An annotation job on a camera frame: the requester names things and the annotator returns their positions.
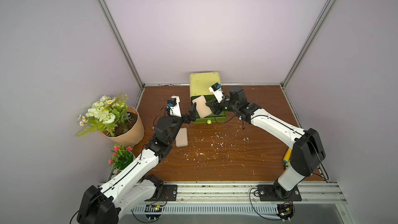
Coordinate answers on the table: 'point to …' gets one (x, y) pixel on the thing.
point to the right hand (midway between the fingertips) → (206, 99)
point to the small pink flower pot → (122, 157)
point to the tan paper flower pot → (129, 132)
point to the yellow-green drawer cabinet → (200, 82)
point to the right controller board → (285, 211)
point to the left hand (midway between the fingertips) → (189, 102)
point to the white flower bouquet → (107, 114)
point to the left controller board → (153, 212)
